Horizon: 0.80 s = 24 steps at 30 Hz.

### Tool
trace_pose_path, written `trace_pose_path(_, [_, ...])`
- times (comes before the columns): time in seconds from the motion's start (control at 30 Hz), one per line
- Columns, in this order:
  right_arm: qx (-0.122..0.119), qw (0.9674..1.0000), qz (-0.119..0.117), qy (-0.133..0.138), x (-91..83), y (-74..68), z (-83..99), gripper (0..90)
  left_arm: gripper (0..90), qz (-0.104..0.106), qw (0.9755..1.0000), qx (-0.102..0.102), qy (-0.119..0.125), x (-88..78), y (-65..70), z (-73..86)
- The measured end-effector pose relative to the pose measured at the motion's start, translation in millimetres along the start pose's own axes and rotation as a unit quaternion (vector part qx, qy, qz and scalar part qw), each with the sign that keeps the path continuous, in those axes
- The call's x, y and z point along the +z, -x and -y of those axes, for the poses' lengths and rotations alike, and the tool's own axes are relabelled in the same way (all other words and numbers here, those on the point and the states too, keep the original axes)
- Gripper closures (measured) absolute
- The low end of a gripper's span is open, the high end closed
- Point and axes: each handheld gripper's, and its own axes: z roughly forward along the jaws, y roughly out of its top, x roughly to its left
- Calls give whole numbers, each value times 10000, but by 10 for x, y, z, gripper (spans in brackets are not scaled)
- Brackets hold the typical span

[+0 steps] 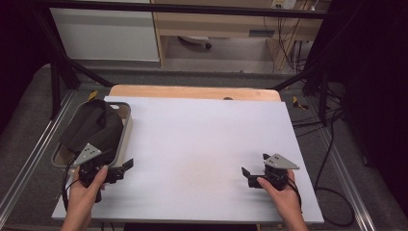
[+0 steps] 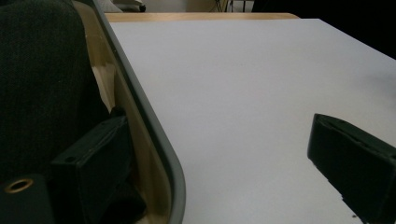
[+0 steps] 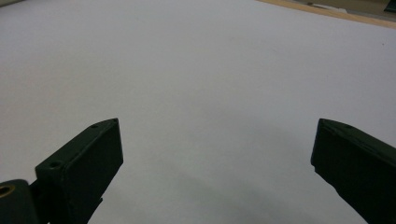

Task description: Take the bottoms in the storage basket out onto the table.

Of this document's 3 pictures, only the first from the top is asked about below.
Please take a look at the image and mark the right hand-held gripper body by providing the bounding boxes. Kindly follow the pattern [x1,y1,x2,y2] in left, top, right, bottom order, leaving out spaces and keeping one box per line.
[248,153,301,192]

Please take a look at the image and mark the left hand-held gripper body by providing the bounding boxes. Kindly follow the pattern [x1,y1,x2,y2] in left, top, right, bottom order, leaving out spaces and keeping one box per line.
[72,142,126,204]

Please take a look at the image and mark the dark cloth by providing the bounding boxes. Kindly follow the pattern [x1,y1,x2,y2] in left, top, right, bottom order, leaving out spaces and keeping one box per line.
[59,98,124,158]

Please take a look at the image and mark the grey tray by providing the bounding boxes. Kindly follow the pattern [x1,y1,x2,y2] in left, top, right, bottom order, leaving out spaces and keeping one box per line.
[51,100,134,169]

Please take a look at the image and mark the person's right hand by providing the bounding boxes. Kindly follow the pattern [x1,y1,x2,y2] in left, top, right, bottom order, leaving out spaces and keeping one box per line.
[256,169,304,223]

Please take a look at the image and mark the person's left hand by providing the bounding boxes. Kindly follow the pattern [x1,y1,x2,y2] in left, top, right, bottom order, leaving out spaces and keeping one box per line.
[65,165,109,223]

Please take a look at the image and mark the yellow and black tape piece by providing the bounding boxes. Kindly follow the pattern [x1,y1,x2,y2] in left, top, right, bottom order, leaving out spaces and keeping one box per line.
[292,95,310,111]

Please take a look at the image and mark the wooden table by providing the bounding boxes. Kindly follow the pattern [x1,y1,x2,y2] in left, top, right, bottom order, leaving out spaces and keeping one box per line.
[108,84,282,103]

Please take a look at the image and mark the white cabinet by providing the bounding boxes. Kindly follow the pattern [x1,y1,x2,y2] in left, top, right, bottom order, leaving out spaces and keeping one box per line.
[49,0,161,63]

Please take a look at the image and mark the office chair base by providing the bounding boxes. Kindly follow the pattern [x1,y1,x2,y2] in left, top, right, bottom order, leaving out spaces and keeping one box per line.
[177,35,214,51]

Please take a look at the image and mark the wooden desk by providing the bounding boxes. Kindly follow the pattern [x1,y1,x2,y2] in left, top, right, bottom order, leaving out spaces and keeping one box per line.
[149,0,332,71]

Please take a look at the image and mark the white power strip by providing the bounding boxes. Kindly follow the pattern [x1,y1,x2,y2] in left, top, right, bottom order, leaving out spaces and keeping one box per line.
[270,0,298,11]

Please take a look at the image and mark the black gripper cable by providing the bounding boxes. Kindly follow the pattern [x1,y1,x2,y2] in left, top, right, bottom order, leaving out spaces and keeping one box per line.
[61,155,81,214]
[287,176,303,215]

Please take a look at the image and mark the black floor cable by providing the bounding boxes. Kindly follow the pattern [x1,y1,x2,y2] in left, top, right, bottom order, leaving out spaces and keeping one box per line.
[290,107,356,228]

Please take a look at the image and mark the aluminium rail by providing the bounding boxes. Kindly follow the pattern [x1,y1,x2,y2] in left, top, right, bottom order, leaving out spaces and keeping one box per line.
[0,90,78,224]
[316,126,377,231]

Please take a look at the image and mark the hanging black cables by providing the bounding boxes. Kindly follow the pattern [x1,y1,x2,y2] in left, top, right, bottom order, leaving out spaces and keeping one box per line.
[263,13,311,73]

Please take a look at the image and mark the black metal frame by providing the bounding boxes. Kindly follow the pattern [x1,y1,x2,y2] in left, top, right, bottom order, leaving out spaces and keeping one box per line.
[30,0,345,128]

